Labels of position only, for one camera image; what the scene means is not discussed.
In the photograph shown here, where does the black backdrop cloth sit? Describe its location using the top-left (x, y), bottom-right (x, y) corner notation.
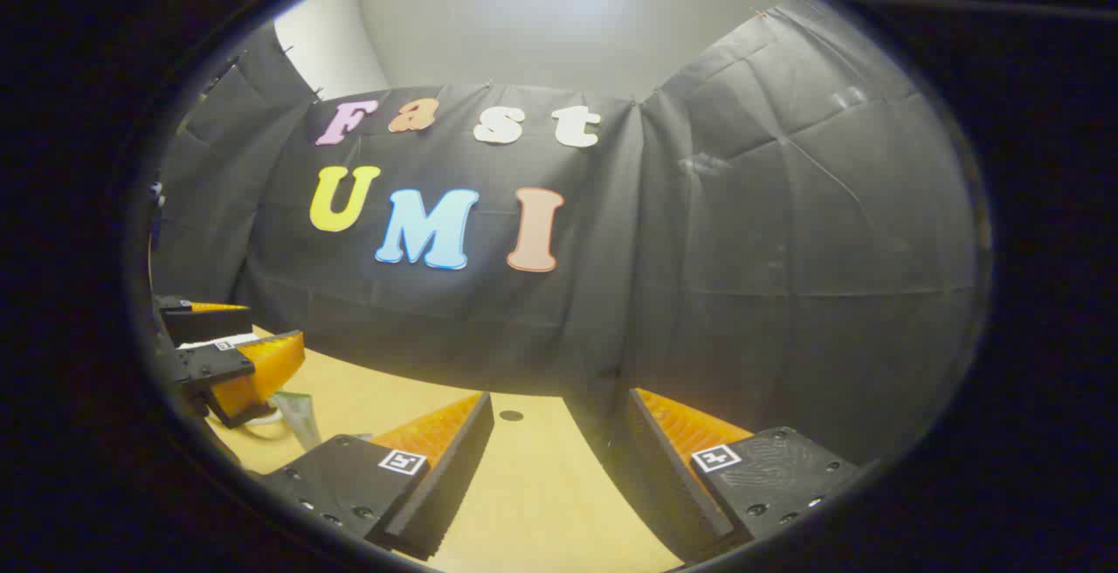
top-left (150, 0), bottom-right (983, 469)

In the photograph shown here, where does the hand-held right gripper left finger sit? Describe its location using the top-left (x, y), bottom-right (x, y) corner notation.
top-left (253, 391), bottom-right (495, 562)

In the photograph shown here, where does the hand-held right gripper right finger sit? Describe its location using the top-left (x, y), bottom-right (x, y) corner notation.
top-left (625, 388), bottom-right (870, 567)

